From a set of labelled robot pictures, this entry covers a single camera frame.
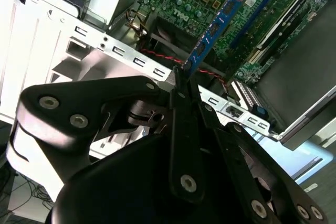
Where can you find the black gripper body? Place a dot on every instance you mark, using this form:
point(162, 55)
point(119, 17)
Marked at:
point(118, 195)

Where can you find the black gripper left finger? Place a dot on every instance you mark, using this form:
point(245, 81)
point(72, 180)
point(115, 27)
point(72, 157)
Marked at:
point(78, 98)

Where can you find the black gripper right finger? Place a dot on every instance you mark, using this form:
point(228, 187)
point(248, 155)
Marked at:
point(245, 138)

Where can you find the blue RAM stick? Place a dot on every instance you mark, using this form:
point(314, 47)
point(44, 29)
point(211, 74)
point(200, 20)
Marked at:
point(215, 27)

